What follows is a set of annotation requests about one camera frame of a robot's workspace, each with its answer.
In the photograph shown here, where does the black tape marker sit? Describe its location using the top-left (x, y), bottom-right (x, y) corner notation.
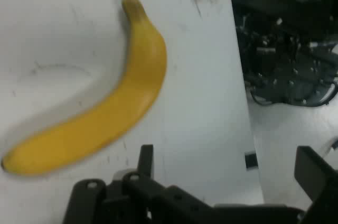
top-left (245, 151), bottom-right (257, 169)

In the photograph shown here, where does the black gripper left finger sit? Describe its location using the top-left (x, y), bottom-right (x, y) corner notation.
top-left (62, 144), bottom-right (212, 224)

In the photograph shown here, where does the black wheeled base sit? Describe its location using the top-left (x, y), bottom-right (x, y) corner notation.
top-left (226, 0), bottom-right (338, 108)

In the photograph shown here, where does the yellow banana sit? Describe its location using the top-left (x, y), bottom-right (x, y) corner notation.
top-left (1, 0), bottom-right (168, 177)

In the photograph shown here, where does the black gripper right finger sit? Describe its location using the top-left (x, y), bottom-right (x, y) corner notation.
top-left (294, 145), bottom-right (338, 224)

